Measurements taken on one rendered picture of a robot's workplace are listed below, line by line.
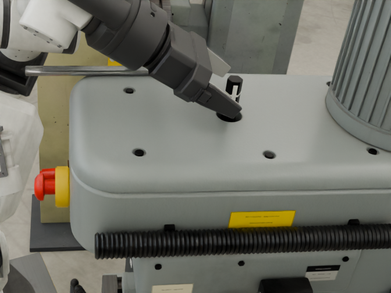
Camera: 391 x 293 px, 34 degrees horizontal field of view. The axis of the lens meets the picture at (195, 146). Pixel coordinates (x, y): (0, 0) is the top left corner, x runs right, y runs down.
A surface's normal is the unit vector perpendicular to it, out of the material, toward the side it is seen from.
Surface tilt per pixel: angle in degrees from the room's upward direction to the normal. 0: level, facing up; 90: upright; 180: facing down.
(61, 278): 0
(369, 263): 90
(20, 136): 57
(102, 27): 67
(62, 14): 62
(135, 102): 0
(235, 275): 90
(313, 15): 0
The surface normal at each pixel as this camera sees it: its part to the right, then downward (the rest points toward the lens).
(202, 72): 0.49, -0.04
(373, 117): -0.62, 0.41
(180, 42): 0.60, -0.67
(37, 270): 0.12, -0.80
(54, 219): 0.17, 0.61
